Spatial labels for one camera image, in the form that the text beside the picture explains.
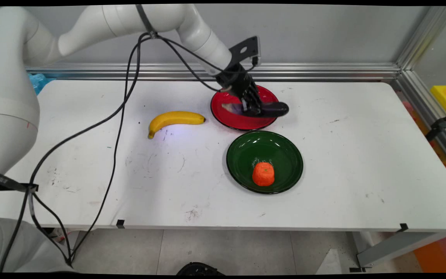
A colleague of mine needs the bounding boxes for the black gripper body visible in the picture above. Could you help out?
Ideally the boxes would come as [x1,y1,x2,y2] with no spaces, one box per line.
[215,63,257,102]

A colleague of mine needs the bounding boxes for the purple eggplant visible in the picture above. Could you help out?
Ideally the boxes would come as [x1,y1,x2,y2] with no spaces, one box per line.
[221,101,290,118]

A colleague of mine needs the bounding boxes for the red plate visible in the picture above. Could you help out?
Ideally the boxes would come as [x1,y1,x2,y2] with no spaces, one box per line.
[210,84,281,131]

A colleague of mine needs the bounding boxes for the green plate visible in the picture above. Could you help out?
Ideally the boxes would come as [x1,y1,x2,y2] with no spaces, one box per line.
[226,131,304,195]

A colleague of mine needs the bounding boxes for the yellow banana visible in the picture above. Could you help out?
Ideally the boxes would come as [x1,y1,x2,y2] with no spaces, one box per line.
[148,111,207,139]

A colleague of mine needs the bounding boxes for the orange toy fruit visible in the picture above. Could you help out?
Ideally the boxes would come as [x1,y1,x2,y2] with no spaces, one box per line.
[252,162,276,187]

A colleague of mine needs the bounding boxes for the black round floor object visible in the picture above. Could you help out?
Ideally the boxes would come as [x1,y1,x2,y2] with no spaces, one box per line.
[176,262,226,276]

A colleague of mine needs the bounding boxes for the blue patterned mat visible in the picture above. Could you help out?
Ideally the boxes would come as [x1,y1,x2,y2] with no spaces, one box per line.
[29,73,56,96]

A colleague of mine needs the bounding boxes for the grey table leg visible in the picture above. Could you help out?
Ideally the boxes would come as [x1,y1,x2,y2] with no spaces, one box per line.
[356,232,446,269]

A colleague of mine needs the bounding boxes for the orange box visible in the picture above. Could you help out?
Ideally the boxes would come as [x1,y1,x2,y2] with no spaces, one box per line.
[413,232,446,273]

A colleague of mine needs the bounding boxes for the black grey wrist camera mount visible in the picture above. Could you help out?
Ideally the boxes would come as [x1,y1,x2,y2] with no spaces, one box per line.
[229,36,262,67]

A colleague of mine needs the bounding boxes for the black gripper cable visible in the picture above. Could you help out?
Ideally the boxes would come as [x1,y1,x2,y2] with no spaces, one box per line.
[155,34,257,93]

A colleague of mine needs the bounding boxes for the horizontal aluminium frame rail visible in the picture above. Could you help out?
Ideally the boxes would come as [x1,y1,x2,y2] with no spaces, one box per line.
[26,63,401,81]

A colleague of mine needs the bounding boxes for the long black cable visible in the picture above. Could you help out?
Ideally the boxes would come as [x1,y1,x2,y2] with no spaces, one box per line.
[0,33,158,272]

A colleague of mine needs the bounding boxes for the aluminium side frame rail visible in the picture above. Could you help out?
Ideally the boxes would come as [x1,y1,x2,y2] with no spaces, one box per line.
[395,70,446,171]

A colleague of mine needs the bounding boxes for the aluminium frame corner post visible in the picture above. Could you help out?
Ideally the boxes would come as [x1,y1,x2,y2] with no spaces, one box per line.
[396,6,446,71]

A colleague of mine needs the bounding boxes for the black cable strap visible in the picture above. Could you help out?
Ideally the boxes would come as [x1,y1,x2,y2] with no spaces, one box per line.
[0,171,39,193]

